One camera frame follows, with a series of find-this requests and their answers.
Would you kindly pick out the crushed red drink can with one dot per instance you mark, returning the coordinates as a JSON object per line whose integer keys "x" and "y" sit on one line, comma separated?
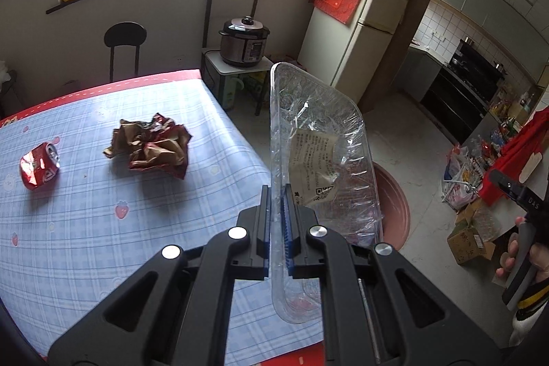
{"x": 38, "y": 168}

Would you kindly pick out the grey kitchen wall cabinets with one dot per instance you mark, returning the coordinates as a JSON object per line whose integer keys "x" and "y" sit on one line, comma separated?
{"x": 493, "y": 1}

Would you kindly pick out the small white side table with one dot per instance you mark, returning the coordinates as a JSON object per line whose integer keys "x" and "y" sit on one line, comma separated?
{"x": 218, "y": 63}

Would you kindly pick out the red plastic basin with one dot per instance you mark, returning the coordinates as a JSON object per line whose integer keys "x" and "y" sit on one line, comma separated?
{"x": 394, "y": 203}

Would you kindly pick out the black round-back chair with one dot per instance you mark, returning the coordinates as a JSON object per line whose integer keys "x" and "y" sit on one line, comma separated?
{"x": 124, "y": 33}

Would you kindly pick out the white refrigerator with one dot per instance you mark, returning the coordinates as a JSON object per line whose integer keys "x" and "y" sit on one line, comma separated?
{"x": 369, "y": 48}

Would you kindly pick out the crumpled red-brown paper bag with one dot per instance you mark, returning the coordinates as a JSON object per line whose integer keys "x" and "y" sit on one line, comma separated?
{"x": 158, "y": 151}

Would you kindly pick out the colourful cardboard box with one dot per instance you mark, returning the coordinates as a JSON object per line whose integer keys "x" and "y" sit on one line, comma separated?
{"x": 255, "y": 85}

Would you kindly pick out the person's right hand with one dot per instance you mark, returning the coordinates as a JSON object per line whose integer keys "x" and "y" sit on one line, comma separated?
{"x": 510, "y": 250}

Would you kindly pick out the bag of mixed packets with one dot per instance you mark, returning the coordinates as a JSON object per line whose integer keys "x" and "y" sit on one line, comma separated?
{"x": 461, "y": 181}

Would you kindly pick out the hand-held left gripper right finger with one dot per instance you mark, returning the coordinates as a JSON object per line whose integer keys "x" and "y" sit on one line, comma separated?
{"x": 286, "y": 228}

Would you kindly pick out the blue plaid tablecloth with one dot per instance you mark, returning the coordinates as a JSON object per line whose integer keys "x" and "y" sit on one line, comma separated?
{"x": 128, "y": 241}

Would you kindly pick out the black kitchen stove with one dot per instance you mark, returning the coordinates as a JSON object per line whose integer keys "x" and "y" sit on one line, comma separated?
{"x": 463, "y": 100}

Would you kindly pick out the clear plastic food container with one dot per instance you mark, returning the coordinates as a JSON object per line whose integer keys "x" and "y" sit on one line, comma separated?
{"x": 326, "y": 126}

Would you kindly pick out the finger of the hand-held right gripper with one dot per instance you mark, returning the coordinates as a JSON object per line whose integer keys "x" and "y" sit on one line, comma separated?
{"x": 506, "y": 182}

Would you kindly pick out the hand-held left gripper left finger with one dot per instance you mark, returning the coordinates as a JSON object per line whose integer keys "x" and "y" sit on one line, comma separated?
{"x": 266, "y": 220}

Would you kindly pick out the brown cardboard box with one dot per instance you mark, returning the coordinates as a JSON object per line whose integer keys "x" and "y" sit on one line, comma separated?
{"x": 467, "y": 241}

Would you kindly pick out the red garment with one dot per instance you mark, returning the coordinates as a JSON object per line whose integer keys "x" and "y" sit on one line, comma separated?
{"x": 523, "y": 147}

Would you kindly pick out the person's right forearm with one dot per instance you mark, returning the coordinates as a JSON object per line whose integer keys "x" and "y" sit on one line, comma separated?
{"x": 532, "y": 314}

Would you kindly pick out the electric pressure cooker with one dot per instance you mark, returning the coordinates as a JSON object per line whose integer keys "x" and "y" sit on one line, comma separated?
{"x": 242, "y": 44}

